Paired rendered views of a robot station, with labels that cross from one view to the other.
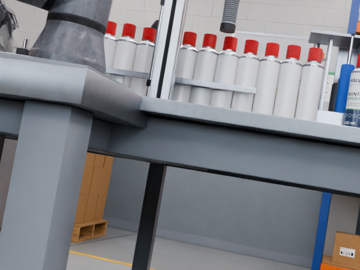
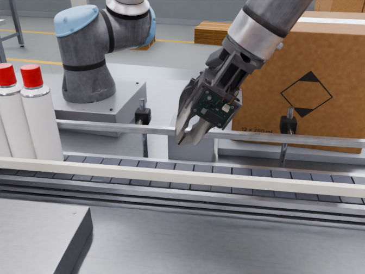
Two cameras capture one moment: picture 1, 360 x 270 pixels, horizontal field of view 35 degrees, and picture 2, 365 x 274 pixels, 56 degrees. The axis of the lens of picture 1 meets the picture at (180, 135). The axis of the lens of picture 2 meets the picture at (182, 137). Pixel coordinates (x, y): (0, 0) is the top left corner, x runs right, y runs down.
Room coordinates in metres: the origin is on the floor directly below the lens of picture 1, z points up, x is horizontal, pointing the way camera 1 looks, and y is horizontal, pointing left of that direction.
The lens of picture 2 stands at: (2.04, 0.47, 1.28)
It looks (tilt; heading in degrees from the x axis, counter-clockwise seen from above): 30 degrees down; 178
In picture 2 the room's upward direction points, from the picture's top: straight up
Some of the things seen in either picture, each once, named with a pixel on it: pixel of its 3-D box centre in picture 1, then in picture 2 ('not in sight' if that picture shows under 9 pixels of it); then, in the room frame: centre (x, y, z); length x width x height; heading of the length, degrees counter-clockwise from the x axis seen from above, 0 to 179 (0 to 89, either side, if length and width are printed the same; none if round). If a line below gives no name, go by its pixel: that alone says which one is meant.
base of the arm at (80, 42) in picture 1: (71, 46); (87, 76); (1.10, 0.24, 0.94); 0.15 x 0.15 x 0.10
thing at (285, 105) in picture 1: (287, 87); not in sight; (1.36, -0.24, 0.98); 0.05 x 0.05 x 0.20
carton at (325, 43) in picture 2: not in sight; (299, 76); (1.24, 0.79, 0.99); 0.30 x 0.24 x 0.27; 75
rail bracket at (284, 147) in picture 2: not in sight; (287, 148); (1.46, 0.71, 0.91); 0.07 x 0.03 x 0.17; 170
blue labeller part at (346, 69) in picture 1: (343, 97); not in sight; (1.39, -0.38, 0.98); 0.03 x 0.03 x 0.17
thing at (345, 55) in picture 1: (328, 87); not in sight; (1.44, -0.36, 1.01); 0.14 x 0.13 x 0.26; 80
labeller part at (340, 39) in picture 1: (336, 39); not in sight; (1.44, -0.36, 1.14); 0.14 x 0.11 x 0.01; 80
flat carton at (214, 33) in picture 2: not in sight; (220, 33); (-2.94, 1.22, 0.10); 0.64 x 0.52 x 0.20; 71
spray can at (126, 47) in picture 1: (123, 64); (16, 116); (1.43, 0.17, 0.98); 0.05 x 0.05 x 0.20
